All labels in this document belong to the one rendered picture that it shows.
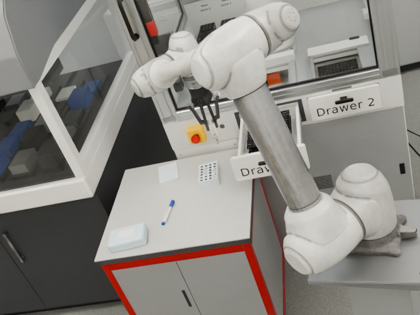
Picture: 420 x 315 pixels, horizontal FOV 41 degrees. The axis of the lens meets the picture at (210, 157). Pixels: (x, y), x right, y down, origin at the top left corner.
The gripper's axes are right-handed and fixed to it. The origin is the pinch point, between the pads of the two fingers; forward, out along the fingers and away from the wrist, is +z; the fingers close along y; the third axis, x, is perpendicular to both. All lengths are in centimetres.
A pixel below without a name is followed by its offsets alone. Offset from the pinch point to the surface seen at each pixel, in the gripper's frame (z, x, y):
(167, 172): 22.9, 15.9, -25.4
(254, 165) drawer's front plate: 12.5, -15.4, 10.5
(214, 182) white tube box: 22.8, -3.2, -6.7
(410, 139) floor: 101, 80, 111
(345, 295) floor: 101, -16, 33
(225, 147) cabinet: 24.2, 21.7, 2.9
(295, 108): 12.6, 14.2, 36.1
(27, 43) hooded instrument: -50, 22, -56
